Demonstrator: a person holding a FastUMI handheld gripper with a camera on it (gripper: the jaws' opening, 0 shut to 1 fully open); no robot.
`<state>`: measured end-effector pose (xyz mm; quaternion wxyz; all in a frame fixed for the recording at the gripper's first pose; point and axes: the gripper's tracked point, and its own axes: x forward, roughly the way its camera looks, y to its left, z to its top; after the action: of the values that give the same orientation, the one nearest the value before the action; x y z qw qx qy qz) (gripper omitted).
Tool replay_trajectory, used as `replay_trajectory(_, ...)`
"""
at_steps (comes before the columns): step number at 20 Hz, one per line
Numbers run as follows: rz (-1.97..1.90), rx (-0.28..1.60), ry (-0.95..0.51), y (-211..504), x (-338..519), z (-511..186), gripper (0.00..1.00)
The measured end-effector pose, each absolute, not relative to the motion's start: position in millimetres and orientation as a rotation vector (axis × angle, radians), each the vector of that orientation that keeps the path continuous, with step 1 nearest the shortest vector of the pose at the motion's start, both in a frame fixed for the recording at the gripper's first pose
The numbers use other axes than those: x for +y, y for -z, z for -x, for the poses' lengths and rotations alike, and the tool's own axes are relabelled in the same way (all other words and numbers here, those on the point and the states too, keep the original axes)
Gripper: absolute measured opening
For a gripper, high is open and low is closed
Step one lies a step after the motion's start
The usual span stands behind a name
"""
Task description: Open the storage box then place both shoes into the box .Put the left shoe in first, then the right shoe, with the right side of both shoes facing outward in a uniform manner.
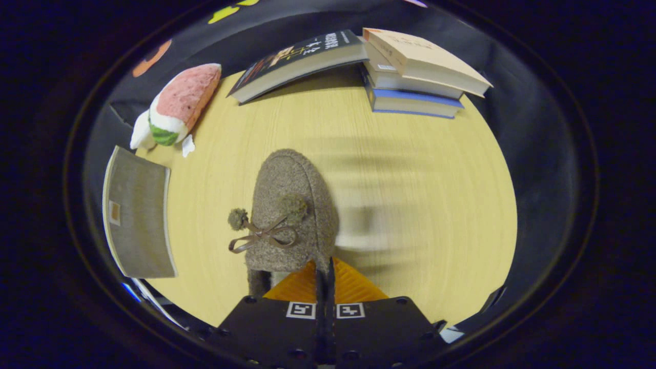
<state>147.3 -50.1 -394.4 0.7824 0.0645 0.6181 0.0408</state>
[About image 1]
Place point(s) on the beige cover book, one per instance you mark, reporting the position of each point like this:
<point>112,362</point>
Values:
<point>420,54</point>

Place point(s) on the black cover book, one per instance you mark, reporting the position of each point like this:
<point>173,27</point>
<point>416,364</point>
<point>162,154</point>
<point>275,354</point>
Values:
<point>297,56</point>

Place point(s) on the white plush toy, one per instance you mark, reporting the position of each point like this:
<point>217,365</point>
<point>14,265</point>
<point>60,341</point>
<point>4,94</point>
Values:
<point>139,136</point>

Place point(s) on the black backdrop cloth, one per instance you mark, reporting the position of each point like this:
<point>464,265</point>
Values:
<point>523,128</point>

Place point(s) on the white cover book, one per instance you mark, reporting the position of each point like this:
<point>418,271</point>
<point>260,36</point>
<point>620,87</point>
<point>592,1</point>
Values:
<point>405,82</point>

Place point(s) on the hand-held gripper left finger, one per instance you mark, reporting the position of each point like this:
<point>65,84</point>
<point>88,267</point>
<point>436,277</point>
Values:
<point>271,333</point>

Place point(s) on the watermelon slice plush toy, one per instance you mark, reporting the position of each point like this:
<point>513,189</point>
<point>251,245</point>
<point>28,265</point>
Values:
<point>184,97</point>

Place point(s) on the brown fuzzy shoe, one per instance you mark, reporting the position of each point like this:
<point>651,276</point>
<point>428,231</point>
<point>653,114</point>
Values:
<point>292,179</point>

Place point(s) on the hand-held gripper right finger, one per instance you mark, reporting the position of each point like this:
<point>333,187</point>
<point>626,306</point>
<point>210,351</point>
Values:
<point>384,333</point>

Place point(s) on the blue cover book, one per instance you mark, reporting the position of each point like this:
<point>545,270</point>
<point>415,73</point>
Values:
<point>410,105</point>

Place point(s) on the grey fabric storage box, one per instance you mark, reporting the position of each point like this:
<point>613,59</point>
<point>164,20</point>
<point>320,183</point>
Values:
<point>141,215</point>

